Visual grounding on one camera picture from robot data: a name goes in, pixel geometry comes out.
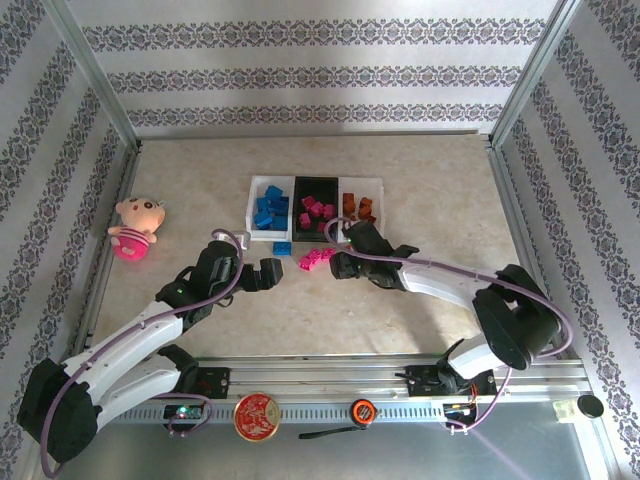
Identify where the white plastic container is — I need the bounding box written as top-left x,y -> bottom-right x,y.
248,174 -> 296,243
337,177 -> 386,241

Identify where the black plastic container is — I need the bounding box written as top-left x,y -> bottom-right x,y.
291,175 -> 342,243

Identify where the pink plush doll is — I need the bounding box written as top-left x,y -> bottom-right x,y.
108,196 -> 167,262

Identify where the red and gold round tin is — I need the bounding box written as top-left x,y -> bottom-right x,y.
233,392 -> 282,442

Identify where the orange and black tape measure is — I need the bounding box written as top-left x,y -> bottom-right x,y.
298,398 -> 380,441

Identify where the circuit board with green light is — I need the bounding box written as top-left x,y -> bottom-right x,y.
164,403 -> 204,421

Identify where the grey metal base sheet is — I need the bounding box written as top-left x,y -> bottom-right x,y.
49,399 -> 616,480

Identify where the black round cap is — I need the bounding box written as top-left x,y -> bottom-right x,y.
576,394 -> 605,419

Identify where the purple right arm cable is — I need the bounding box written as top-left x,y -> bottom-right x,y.
323,218 -> 575,435

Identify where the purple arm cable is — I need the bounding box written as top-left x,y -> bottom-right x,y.
39,228 -> 246,479
323,218 -> 575,435

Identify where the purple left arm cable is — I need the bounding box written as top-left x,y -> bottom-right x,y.
39,228 -> 246,479

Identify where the aluminium mounting rail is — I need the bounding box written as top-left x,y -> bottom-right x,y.
112,353 -> 594,426

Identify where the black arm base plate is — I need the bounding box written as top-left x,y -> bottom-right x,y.
405,363 -> 499,400
196,366 -> 232,401

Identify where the metal frame cross bar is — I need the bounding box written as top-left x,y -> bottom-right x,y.
139,130 -> 494,142

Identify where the metal frame side bar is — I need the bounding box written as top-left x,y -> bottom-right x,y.
484,142 -> 551,301
74,142 -> 146,346

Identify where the orange and red wire bundle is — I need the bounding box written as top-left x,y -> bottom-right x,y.
444,382 -> 484,417

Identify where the metal frame post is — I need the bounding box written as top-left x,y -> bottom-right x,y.
487,0 -> 596,149
42,0 -> 146,151

